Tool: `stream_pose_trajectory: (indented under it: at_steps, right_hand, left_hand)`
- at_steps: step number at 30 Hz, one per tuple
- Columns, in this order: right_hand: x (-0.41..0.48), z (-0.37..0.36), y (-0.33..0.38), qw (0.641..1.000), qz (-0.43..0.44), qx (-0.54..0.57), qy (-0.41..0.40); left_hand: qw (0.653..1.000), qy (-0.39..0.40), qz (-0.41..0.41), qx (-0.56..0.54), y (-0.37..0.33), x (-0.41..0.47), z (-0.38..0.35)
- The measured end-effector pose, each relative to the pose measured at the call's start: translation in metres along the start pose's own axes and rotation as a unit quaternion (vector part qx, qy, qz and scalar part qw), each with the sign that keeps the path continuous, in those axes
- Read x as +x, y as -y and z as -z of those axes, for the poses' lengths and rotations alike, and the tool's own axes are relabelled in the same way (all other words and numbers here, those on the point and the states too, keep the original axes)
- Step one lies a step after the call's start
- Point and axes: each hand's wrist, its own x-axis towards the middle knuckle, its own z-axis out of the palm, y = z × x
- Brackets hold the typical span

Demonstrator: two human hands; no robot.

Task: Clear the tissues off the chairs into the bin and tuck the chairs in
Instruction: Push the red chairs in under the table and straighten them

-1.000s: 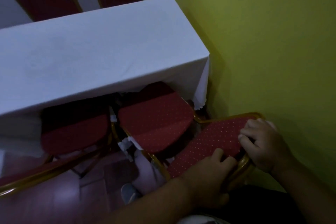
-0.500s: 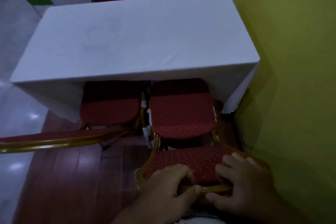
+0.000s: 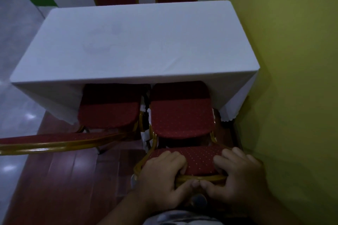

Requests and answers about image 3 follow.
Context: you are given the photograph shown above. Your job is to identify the person's left hand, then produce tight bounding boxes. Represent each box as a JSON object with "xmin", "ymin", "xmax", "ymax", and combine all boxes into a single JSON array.
[{"xmin": 134, "ymin": 150, "xmax": 200, "ymax": 213}]

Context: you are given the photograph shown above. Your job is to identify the person's right hand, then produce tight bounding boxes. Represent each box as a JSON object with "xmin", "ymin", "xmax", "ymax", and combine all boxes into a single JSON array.
[{"xmin": 200, "ymin": 147, "xmax": 273, "ymax": 207}]

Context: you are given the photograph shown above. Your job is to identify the person's patterned shirt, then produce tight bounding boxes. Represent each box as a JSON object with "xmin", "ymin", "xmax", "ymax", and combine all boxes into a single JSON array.
[{"xmin": 144, "ymin": 209, "xmax": 225, "ymax": 225}]

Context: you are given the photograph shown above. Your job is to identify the person's grey shoe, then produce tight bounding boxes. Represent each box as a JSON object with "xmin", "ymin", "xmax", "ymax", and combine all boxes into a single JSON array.
[{"xmin": 190, "ymin": 194, "xmax": 208, "ymax": 207}]

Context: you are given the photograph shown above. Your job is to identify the white tablecloth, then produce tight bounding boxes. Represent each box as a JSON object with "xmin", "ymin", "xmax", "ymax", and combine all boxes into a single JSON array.
[{"xmin": 10, "ymin": 0, "xmax": 261, "ymax": 125}]

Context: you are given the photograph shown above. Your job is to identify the cloth covered table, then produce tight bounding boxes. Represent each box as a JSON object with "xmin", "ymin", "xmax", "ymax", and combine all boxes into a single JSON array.
[{"xmin": 10, "ymin": 0, "xmax": 261, "ymax": 125}]

